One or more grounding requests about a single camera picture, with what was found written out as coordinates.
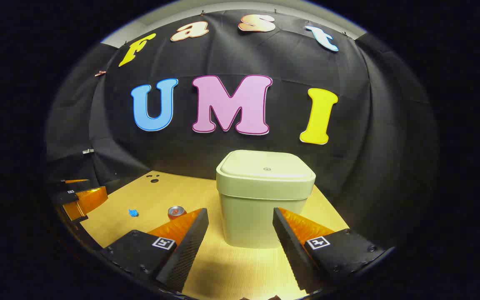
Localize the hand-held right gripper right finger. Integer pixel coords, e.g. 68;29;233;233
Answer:
272;207;386;294

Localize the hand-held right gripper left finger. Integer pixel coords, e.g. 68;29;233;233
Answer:
100;207;209;293

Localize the red pop can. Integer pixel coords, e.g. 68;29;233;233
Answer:
167;205;187;220

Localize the pale green desktop garbage bin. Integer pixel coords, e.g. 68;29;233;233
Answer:
216;150;316;249

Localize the black backdrop cloth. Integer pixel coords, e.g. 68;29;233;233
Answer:
44;9;438;250

